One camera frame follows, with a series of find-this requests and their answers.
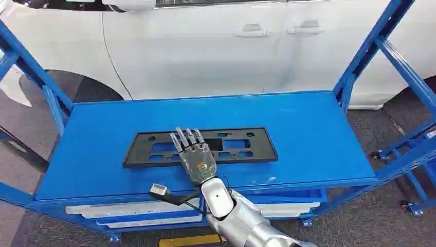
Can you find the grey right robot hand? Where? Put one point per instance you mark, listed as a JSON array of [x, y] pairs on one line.
[[199, 163]]

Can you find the black licence plate frame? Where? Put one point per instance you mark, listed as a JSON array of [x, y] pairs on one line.
[[259, 150]]

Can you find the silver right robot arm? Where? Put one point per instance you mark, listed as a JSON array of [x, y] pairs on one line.
[[245, 221]]

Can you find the yellow floor tape strip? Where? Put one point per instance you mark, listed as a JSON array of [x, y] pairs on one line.
[[187, 241]]

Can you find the white car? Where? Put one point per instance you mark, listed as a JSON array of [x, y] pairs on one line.
[[204, 61]]

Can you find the blue metal cart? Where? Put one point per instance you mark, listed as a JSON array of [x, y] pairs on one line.
[[306, 136]]

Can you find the black car tyre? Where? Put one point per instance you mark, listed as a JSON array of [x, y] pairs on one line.
[[85, 88]]

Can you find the black cart caster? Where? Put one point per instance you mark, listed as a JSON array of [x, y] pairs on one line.
[[405, 205], [376, 156]]

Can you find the pale wrist camera on bracket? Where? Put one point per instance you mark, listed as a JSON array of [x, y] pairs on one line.
[[158, 189]]

